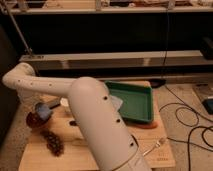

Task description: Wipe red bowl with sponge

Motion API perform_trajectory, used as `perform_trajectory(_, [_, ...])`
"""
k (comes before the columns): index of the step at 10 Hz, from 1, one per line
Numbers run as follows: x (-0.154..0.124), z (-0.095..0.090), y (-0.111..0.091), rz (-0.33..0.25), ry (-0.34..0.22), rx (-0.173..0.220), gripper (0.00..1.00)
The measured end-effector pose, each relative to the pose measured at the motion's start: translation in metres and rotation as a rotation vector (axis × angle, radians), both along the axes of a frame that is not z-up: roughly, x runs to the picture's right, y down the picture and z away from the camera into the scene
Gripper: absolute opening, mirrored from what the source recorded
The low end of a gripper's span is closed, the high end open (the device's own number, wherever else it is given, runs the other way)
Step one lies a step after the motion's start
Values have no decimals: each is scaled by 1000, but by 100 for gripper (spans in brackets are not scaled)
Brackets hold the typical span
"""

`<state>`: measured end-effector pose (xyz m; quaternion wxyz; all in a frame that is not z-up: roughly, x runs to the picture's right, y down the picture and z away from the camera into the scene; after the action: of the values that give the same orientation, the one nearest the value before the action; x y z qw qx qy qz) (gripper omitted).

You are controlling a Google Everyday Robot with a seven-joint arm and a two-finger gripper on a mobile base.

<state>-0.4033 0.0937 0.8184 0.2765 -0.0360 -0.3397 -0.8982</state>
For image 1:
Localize black floor cable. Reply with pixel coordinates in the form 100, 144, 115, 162
158, 83, 213, 171

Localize green plastic tray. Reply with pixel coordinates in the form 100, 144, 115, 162
105, 81, 154, 123

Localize brown grape bunch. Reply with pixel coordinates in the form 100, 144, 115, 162
41, 130, 64, 156

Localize grey metal shelf beam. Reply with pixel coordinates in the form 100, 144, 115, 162
20, 50, 213, 70

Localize black handled knife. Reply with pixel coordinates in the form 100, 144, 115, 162
69, 120, 78, 126

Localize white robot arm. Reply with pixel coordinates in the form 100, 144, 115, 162
2, 63, 152, 171

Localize orange carrot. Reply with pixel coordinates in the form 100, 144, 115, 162
135, 121, 158, 129

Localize white cup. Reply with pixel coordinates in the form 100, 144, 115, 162
60, 98, 69, 107

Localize blue box on floor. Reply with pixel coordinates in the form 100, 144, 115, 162
202, 99, 213, 115

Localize silver fork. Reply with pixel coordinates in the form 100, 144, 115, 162
143, 138, 166, 156

